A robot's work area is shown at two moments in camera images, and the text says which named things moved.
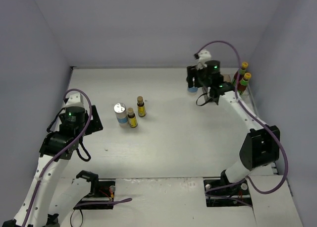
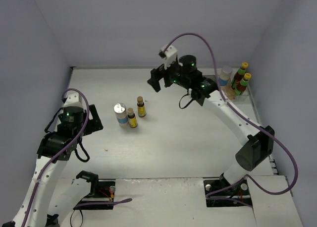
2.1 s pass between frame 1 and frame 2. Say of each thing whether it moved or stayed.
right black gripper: moved
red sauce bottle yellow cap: stayed
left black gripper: stayed
